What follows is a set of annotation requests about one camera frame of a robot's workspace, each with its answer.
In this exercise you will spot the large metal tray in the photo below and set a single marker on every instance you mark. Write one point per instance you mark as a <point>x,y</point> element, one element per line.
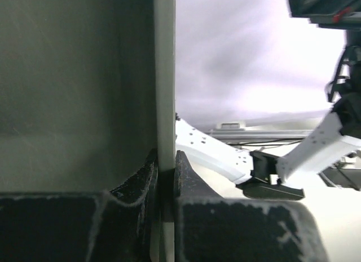
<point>87,91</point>

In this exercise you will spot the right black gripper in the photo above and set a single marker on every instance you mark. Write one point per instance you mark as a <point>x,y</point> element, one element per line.
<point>342,15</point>

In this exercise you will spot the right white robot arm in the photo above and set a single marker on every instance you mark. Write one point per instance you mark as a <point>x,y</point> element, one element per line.
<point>264,176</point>

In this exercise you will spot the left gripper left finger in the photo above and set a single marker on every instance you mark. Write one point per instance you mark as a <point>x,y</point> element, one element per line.
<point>110,225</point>

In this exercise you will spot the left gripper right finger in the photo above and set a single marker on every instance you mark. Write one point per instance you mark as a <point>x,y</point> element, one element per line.
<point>209,227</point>

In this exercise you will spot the aluminium rail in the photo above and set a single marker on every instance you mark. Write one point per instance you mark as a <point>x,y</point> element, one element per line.
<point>268,132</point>

